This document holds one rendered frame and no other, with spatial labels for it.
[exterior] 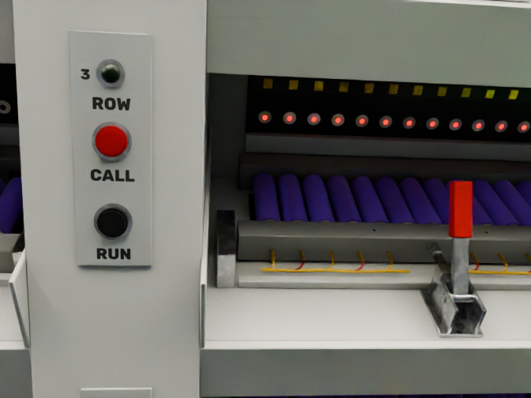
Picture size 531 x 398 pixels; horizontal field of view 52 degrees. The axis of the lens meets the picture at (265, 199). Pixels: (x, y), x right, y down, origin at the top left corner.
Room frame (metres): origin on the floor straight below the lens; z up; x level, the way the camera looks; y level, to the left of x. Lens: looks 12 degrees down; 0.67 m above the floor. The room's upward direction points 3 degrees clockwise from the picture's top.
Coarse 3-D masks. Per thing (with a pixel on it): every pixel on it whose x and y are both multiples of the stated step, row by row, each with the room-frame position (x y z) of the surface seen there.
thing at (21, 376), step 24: (0, 144) 0.44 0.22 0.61; (24, 264) 0.27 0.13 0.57; (0, 288) 0.32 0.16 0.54; (24, 288) 0.27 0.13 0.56; (0, 312) 0.30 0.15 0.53; (24, 312) 0.27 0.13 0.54; (0, 336) 0.28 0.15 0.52; (24, 336) 0.27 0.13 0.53; (0, 360) 0.28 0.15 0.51; (24, 360) 0.28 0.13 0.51; (0, 384) 0.28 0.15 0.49; (24, 384) 0.29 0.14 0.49
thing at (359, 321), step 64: (256, 128) 0.46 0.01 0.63; (320, 128) 0.46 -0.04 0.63; (384, 128) 0.46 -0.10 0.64; (448, 128) 0.47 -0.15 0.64; (512, 128) 0.47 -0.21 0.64; (256, 192) 0.41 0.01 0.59; (320, 192) 0.41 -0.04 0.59; (384, 192) 0.43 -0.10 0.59; (448, 192) 0.43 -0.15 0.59; (512, 192) 0.44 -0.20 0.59; (256, 256) 0.36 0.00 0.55; (320, 256) 0.36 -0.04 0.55; (384, 256) 0.37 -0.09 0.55; (448, 256) 0.37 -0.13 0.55; (512, 256) 0.37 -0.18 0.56; (256, 320) 0.31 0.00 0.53; (320, 320) 0.31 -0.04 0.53; (384, 320) 0.32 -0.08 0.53; (448, 320) 0.31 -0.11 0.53; (512, 320) 0.33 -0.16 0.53; (256, 384) 0.30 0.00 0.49; (320, 384) 0.30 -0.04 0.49; (384, 384) 0.31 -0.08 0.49; (448, 384) 0.31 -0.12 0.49; (512, 384) 0.32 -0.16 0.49
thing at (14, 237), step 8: (0, 240) 0.33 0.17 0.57; (8, 240) 0.33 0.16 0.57; (16, 240) 0.33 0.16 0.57; (0, 248) 0.32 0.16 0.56; (8, 248) 0.32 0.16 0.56; (0, 256) 0.32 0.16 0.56; (8, 256) 0.32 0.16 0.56; (0, 264) 0.32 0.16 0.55; (8, 264) 0.32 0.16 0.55; (0, 272) 0.32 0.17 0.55; (8, 272) 0.32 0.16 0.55
